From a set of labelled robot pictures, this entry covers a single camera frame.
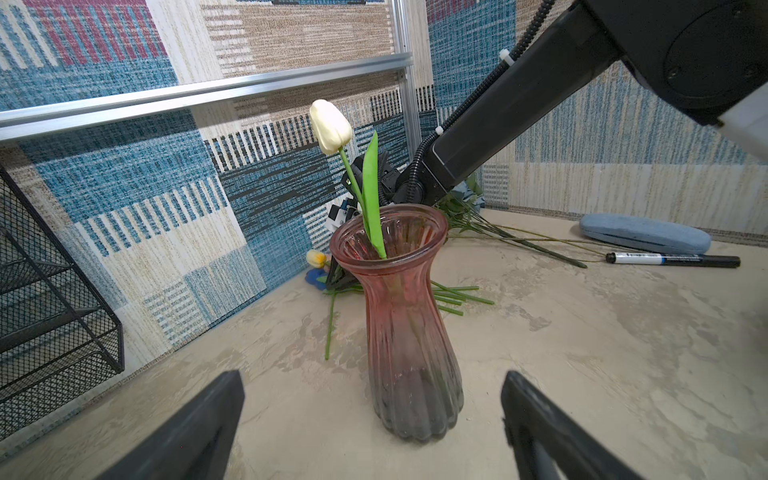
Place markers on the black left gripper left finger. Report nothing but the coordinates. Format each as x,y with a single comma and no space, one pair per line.
195,443

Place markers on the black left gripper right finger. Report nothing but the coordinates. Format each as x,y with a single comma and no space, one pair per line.
547,443

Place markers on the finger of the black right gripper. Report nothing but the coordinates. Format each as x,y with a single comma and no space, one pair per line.
338,278

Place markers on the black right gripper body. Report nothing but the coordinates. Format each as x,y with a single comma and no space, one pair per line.
387,179

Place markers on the white tulip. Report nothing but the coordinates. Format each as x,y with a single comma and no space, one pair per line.
333,132
330,327

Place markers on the pink ribbed glass vase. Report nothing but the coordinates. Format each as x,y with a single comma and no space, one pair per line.
414,377

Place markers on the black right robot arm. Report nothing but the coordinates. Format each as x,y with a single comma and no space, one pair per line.
707,59

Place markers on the blue tulip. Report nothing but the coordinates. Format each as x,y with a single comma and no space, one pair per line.
448,299

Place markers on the dusty blue hydrangea bunch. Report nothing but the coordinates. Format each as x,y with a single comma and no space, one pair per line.
463,206

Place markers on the blue glasses case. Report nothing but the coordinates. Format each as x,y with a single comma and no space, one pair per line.
645,234

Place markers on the black white marker pen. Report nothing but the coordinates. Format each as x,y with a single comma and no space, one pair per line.
688,260

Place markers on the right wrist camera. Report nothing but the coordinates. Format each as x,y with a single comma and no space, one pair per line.
339,211

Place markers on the black wire mesh shelf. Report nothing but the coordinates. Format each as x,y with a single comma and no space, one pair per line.
59,338

